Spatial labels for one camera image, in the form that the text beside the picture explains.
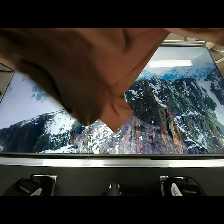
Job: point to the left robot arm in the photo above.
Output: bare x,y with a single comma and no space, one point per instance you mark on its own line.
29,186

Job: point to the silver frame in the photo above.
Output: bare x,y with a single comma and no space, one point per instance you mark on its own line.
110,162

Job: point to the brown garment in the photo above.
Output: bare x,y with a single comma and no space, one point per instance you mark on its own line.
83,73

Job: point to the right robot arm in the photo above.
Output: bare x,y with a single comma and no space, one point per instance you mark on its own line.
180,187

